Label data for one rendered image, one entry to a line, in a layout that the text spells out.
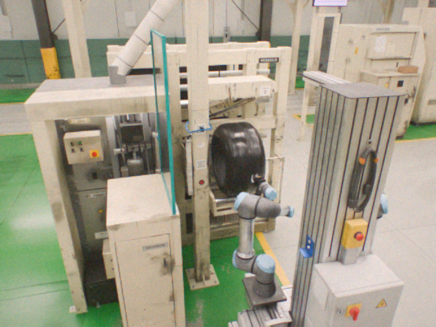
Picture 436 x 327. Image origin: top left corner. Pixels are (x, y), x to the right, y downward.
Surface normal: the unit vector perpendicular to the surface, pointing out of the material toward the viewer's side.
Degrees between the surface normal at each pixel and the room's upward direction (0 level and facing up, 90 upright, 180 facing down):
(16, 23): 90
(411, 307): 0
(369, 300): 90
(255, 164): 74
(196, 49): 90
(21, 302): 0
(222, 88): 90
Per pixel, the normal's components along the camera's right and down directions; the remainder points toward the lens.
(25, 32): 0.22, 0.41
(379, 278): 0.00, -0.90
